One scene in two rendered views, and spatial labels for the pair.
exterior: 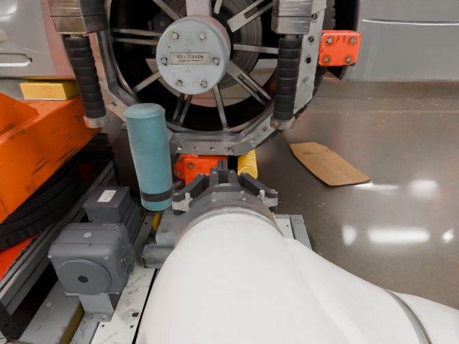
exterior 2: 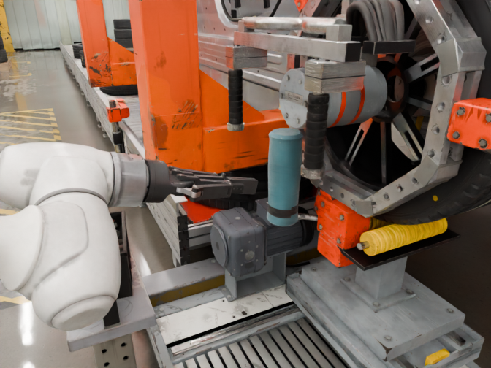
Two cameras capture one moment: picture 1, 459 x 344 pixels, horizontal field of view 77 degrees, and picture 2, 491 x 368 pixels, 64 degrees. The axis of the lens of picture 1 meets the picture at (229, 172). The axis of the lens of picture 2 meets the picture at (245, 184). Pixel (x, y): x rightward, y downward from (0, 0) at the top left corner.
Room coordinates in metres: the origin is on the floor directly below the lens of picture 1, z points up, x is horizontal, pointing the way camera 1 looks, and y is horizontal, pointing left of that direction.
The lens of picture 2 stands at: (0.08, -0.63, 1.02)
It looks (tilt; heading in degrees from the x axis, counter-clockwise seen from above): 24 degrees down; 63
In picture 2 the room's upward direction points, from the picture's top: straight up
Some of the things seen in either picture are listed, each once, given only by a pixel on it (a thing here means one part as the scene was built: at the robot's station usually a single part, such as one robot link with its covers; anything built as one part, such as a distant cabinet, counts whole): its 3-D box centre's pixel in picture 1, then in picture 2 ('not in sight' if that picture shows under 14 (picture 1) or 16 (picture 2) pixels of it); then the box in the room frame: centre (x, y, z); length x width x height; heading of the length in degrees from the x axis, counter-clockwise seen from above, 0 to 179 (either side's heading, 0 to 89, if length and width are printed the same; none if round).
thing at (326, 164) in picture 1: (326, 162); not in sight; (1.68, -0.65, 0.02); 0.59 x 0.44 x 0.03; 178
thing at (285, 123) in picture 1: (286, 82); (316, 133); (0.49, -0.10, 0.83); 0.04 x 0.04 x 0.16
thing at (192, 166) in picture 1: (208, 172); (353, 225); (0.77, 0.07, 0.48); 0.16 x 0.12 x 0.17; 178
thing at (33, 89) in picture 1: (54, 87); not in sight; (0.95, 0.57, 0.71); 0.14 x 0.14 x 0.05; 88
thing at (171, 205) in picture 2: not in sight; (126, 139); (0.51, 1.84, 0.28); 2.47 x 0.09 x 0.22; 88
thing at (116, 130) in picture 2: not in sight; (118, 142); (0.44, 1.76, 0.30); 0.09 x 0.05 x 0.50; 88
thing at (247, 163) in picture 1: (246, 155); (405, 232); (0.83, -0.06, 0.51); 0.29 x 0.06 x 0.06; 178
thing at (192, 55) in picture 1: (197, 52); (332, 95); (0.66, 0.07, 0.85); 0.21 x 0.14 x 0.14; 178
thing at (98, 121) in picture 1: (87, 80); (235, 98); (0.50, 0.24, 0.83); 0.04 x 0.04 x 0.16
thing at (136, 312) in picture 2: not in sight; (100, 274); (0.13, 0.23, 0.44); 0.43 x 0.17 x 0.03; 88
